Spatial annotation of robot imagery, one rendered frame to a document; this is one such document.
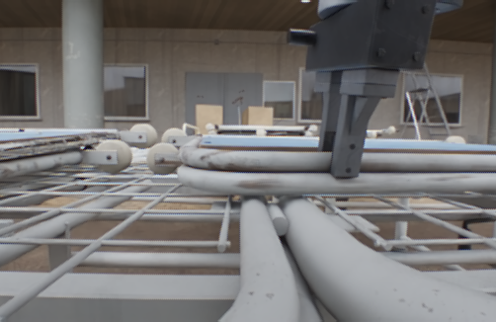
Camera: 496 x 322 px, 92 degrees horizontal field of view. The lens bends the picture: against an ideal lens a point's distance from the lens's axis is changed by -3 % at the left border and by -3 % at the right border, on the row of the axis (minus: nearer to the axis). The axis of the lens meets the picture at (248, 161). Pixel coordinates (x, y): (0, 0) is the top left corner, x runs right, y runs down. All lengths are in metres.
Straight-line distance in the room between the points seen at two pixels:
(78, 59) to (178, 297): 4.89
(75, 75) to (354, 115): 4.84
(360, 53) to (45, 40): 8.13
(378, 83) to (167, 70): 6.60
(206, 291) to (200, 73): 6.42
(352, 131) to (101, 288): 0.24
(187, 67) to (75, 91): 2.78
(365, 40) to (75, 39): 4.99
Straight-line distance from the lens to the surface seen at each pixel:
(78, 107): 4.88
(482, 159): 0.40
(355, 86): 0.24
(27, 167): 0.45
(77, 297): 0.22
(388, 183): 0.30
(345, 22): 0.25
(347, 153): 0.26
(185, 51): 6.80
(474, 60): 9.16
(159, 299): 0.20
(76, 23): 5.19
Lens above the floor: 0.56
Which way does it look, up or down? 4 degrees down
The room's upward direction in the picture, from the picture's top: 1 degrees clockwise
